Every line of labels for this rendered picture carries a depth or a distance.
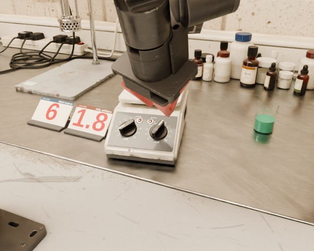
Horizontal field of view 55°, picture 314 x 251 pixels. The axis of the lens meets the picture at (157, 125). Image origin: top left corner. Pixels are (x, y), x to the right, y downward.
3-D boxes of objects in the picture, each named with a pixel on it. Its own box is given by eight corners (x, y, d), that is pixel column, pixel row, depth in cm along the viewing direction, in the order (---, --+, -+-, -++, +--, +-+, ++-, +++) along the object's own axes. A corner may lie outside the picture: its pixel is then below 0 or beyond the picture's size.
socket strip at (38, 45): (81, 56, 113) (79, 44, 111) (2, 46, 126) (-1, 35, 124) (89, 52, 117) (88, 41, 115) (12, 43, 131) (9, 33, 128)
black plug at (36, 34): (33, 41, 116) (32, 36, 115) (25, 40, 118) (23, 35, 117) (46, 38, 122) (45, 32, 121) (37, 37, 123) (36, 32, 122)
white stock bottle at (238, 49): (225, 78, 91) (230, 35, 85) (227, 71, 97) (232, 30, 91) (249, 80, 89) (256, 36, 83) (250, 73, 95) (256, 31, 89)
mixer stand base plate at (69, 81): (73, 100, 77) (72, 96, 76) (13, 89, 83) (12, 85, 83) (126, 66, 101) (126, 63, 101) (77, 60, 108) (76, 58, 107)
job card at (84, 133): (99, 141, 59) (97, 123, 57) (63, 132, 62) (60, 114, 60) (115, 127, 64) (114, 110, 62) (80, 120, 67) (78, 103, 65)
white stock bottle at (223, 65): (233, 81, 89) (236, 52, 85) (220, 83, 87) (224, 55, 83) (222, 76, 93) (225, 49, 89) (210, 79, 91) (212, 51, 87)
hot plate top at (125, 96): (179, 107, 55) (180, 102, 54) (116, 102, 57) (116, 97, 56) (186, 84, 65) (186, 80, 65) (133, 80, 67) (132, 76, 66)
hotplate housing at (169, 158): (176, 167, 52) (177, 127, 48) (103, 159, 54) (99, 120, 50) (188, 112, 71) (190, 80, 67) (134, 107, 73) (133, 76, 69)
